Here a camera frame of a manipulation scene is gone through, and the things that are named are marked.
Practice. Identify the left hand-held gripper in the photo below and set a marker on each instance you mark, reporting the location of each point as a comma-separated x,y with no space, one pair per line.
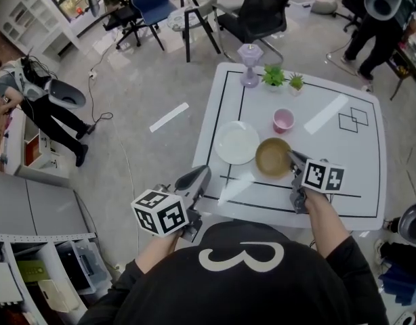
160,213

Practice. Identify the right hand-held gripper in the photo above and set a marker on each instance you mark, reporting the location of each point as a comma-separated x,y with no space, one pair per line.
323,178

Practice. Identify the brown bowl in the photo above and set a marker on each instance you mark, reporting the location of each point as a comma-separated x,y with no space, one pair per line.
272,157

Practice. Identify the pink cup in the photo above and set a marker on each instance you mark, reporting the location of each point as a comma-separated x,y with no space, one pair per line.
283,118

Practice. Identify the white plate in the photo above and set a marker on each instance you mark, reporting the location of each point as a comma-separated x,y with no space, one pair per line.
236,142

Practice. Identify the person's right forearm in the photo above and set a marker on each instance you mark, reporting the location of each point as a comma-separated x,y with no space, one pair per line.
326,222

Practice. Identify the person's left forearm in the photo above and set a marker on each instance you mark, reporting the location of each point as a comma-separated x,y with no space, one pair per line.
157,249

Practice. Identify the spiky small potted plant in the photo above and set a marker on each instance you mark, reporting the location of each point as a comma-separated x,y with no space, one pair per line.
296,81

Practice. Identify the leafy green potted plant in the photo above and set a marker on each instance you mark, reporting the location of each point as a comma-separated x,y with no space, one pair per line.
273,76

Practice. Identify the lilac table lamp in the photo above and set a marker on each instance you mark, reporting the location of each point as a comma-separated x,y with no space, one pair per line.
250,54

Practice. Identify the person's black printed shirt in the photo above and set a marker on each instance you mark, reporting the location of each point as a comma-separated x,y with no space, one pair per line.
228,300

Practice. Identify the grey bucket-shaped shell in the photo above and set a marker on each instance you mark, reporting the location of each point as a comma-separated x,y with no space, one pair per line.
382,5
413,225
67,93

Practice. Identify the clear plastic bin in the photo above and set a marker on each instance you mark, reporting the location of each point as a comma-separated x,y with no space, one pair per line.
87,267

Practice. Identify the dark side table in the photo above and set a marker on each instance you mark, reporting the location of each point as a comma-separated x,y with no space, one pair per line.
408,63

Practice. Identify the white power strip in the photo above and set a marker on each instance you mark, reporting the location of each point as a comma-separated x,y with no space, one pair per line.
93,74

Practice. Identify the white lidded storage box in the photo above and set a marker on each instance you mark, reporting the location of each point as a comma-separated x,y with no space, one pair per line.
301,9

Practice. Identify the grey metal cabinet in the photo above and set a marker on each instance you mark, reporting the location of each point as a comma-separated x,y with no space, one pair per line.
38,208

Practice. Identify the blue plastic crates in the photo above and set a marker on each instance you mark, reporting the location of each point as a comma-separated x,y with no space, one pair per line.
402,284

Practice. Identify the grey beanbag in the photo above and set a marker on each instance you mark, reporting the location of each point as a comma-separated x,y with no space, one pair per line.
325,3

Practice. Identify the black mesh cantilever chair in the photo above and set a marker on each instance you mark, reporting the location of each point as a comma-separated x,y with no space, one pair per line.
259,5

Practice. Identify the patterned seat cushion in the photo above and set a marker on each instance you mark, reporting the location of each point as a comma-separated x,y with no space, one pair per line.
181,19

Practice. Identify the black office chair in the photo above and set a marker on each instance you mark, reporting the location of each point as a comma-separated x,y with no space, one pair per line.
352,2
123,15

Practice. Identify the cream box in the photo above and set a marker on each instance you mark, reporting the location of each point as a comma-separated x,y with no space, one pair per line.
59,296

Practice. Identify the green box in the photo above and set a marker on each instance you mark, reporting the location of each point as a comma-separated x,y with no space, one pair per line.
32,270

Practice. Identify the low white cabinet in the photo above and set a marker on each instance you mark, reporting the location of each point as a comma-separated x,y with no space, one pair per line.
13,144

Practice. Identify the white storage rack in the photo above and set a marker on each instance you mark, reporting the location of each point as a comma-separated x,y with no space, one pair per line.
9,244

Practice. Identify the standing fan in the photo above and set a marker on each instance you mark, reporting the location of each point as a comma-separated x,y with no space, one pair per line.
94,7

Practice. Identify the small red object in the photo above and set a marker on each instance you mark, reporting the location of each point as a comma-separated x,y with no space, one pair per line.
79,11

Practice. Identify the white flat device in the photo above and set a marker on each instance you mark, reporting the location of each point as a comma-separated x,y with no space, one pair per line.
4,284

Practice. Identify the large black-framed window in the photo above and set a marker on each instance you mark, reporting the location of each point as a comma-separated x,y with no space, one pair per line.
65,2

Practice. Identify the white cubby shelf cabinet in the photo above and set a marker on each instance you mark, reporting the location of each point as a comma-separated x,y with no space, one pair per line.
28,15

